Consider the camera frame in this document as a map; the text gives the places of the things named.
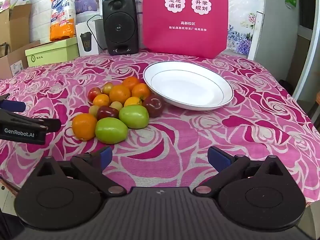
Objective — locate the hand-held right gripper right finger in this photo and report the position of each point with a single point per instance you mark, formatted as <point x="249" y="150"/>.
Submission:
<point x="218" y="158"/>

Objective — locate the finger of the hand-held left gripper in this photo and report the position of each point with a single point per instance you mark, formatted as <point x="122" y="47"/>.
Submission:
<point x="15" y="106"/>
<point x="50" y="125"/>

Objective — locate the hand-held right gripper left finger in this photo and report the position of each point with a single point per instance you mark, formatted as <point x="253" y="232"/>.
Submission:
<point x="106" y="156"/>

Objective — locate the large orange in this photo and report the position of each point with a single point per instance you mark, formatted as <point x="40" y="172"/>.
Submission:
<point x="84" y="127"/>

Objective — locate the dark red apple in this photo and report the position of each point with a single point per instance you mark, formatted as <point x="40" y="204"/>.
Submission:
<point x="107" y="112"/>
<point x="155" y="105"/>

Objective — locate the white plate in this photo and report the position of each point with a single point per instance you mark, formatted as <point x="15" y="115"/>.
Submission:
<point x="190" y="87"/>

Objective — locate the green apple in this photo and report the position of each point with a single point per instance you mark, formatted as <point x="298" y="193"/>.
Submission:
<point x="133" y="116"/>
<point x="111" y="130"/>

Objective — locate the flat cardboard box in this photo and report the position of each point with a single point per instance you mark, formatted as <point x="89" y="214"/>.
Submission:
<point x="17" y="62"/>

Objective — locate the small yellow-red plum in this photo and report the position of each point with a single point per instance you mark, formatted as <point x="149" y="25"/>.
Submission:
<point x="93" y="110"/>
<point x="116" y="105"/>
<point x="108" y="88"/>

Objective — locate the pink rose printed tablecloth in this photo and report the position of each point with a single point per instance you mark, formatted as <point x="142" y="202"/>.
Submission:
<point x="175" y="135"/>

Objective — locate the small red plum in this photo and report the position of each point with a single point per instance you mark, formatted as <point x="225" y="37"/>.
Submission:
<point x="94" y="93"/>

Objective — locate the green shoe box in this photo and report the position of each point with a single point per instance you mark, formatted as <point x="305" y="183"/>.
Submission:
<point x="50" y="52"/>

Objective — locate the tall cardboard box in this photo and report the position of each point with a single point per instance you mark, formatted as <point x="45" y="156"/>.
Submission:
<point x="15" y="27"/>

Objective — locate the white box with cup picture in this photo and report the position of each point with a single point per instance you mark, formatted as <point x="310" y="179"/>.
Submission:
<point x="86" y="42"/>

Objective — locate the orange paper cup packet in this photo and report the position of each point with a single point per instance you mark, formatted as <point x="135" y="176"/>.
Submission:
<point x="62" y="12"/>

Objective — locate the black speaker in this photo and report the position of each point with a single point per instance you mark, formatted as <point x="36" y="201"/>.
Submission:
<point x="120" y="27"/>

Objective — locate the magenta printed bag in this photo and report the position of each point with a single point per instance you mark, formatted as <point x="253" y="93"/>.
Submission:
<point x="185" y="37"/>

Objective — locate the purple bedding poster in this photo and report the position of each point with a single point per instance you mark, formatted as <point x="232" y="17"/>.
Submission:
<point x="86" y="0"/>

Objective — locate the white sliding door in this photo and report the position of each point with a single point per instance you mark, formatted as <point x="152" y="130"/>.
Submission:
<point x="275" y="42"/>

